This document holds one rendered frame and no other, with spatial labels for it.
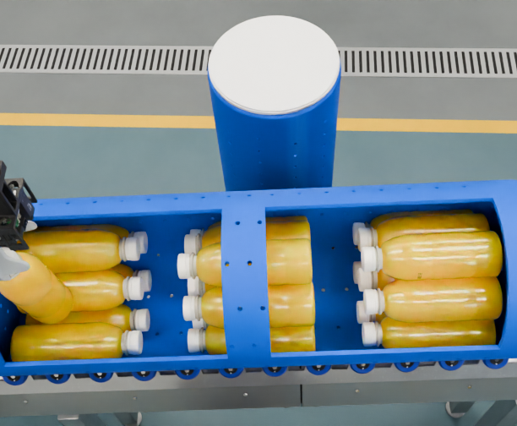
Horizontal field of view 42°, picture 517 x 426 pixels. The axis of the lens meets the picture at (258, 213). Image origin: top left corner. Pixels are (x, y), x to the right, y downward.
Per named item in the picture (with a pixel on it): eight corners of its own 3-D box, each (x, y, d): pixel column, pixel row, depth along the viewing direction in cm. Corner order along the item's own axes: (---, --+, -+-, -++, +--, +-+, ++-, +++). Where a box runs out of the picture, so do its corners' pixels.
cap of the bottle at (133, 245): (130, 257, 115) (140, 257, 115) (125, 263, 111) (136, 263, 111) (127, 234, 114) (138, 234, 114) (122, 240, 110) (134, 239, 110)
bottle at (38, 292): (79, 287, 111) (39, 246, 94) (65, 329, 108) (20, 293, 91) (40, 279, 112) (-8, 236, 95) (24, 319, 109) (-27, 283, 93)
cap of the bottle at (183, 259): (192, 249, 107) (180, 250, 107) (188, 258, 103) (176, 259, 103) (193, 273, 108) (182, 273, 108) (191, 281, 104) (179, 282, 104)
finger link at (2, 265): (38, 295, 90) (15, 252, 83) (-6, 297, 90) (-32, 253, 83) (43, 275, 92) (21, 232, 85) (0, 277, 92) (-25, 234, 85)
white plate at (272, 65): (363, 42, 145) (362, 46, 146) (253, -2, 154) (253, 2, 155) (296, 132, 133) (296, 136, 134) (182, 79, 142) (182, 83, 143)
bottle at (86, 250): (26, 268, 117) (133, 264, 117) (11, 280, 110) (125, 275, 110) (21, 227, 116) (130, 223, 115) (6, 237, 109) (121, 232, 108)
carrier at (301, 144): (341, 243, 221) (267, 205, 230) (365, 46, 146) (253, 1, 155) (296, 314, 209) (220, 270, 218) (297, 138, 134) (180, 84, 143)
